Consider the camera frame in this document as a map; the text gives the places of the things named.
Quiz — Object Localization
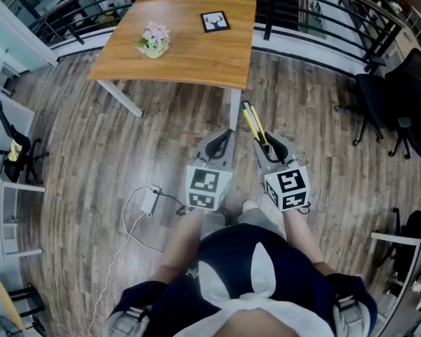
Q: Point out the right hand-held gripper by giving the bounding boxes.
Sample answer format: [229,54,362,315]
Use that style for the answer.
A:
[253,133,311,212]

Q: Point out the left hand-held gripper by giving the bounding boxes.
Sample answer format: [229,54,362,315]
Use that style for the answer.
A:
[185,128,237,212]

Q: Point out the person's left forearm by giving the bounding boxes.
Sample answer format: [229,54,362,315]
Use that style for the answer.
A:
[149,207,204,287]

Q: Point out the person's right forearm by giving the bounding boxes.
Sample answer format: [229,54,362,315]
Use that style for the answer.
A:
[283,208,338,277]

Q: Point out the white table leg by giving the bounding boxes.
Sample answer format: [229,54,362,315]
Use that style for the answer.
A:
[95,79,145,119]
[228,88,242,132]

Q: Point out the person's grey trousers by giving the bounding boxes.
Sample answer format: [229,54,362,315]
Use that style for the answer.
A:
[199,207,286,240]

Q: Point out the white power strip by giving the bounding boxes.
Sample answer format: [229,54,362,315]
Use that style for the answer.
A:
[140,184,163,216]

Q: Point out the person's navy and white top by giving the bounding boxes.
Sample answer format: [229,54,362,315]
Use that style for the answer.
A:
[108,223,378,337]

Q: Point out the pink flowers in pot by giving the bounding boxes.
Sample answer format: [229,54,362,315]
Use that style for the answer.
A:
[132,20,171,60]

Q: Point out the black framed deer picture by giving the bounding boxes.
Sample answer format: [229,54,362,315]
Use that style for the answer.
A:
[200,10,232,34]

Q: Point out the black chair with bag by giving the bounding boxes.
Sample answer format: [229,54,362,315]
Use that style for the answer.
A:
[375,207,421,287]

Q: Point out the black chair with headrest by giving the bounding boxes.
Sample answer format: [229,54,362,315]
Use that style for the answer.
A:
[0,95,50,185]

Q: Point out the yellow item on chair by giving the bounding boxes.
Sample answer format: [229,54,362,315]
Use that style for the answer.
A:
[7,139,23,162]

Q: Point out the white shelf unit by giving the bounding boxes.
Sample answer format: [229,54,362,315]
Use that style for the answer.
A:
[0,159,46,259]

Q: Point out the white cable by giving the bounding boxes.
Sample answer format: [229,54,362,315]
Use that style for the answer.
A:
[86,186,166,337]

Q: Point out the grey shoulder strap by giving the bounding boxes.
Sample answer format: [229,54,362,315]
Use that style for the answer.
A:
[333,293,370,337]
[104,304,152,337]

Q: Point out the grey desk white frame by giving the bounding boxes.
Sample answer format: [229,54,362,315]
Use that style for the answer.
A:
[370,232,421,337]

